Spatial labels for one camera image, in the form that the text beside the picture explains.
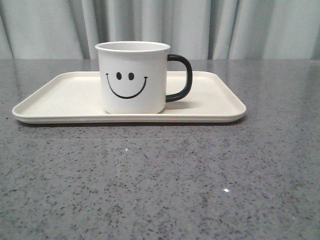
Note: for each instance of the white smiley mug black handle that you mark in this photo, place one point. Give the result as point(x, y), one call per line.
point(133, 76)

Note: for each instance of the cream rectangular plastic tray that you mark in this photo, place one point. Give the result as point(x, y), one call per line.
point(76, 98)

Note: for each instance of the pale green curtain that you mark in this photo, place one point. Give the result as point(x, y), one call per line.
point(196, 29)

